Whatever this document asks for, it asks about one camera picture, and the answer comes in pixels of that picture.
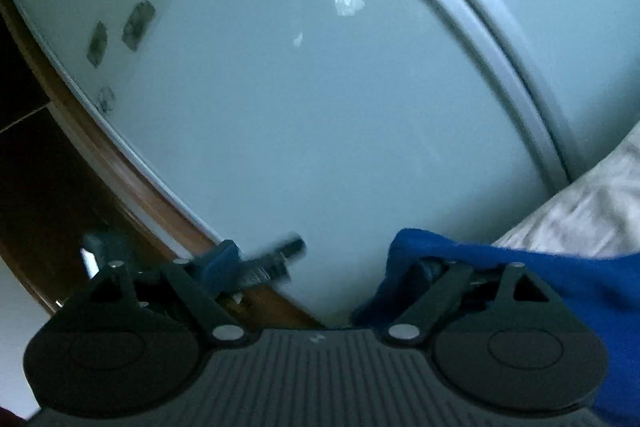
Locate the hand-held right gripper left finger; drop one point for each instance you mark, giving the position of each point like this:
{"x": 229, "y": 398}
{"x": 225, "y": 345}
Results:
{"x": 220, "y": 263}

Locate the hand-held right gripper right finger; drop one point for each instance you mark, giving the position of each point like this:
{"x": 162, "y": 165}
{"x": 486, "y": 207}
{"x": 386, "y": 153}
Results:
{"x": 450, "y": 283}

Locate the blue knitted glove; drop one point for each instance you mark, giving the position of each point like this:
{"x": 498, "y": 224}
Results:
{"x": 575, "y": 272}

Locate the pink bed sheet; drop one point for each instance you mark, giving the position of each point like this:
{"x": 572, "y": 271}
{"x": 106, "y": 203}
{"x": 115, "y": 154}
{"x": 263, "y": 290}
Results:
{"x": 590, "y": 207}

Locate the floral frosted glass wardrobe door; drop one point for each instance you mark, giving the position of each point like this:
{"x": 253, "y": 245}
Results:
{"x": 300, "y": 107}

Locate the plain frosted glass wardrobe door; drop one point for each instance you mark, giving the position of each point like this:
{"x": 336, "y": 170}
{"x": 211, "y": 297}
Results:
{"x": 575, "y": 7}

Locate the brown wooden wardrobe frame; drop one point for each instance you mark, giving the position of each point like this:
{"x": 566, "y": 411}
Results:
{"x": 135, "y": 202}

